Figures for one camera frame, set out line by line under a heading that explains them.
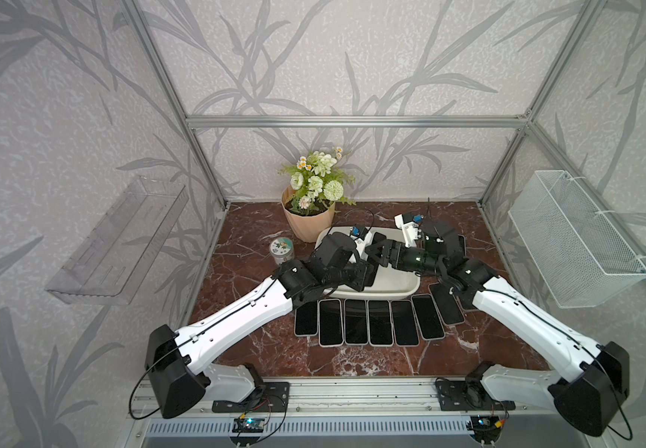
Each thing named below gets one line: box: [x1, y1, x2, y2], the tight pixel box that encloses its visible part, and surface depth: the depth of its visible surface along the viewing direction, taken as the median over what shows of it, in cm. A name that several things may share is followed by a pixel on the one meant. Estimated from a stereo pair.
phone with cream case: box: [365, 299, 394, 348], surface depth 88 cm
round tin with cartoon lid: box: [269, 237, 295, 266], surface depth 98 cm
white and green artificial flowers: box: [278, 147, 357, 216], surface depth 88 cm
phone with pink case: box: [317, 298, 345, 348], surface depth 87 cm
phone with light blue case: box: [343, 298, 369, 346], surface depth 90 cm
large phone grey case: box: [410, 294, 446, 341], surface depth 89 cm
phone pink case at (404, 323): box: [389, 299, 421, 348], surface depth 88 cm
